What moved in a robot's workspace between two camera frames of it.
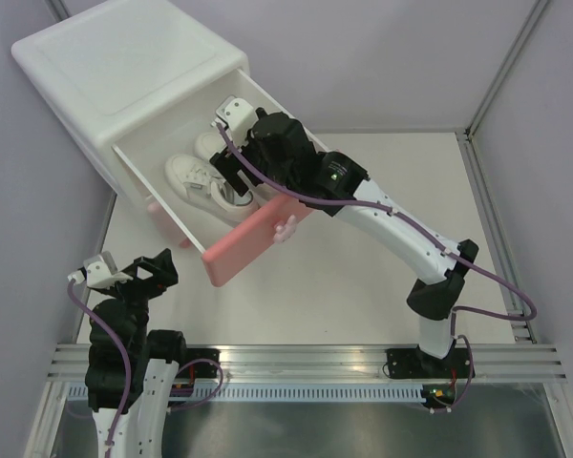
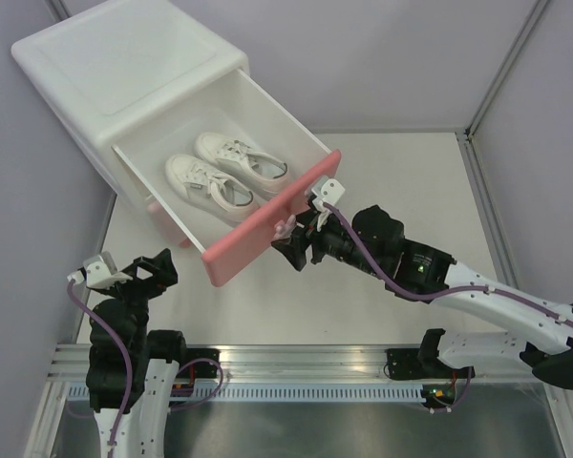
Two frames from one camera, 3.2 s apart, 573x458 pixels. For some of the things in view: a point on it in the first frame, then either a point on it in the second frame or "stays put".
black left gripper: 163,275 stays put
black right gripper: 228,164 -> 292,248
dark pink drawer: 226,245 stays put
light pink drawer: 167,223 stays put
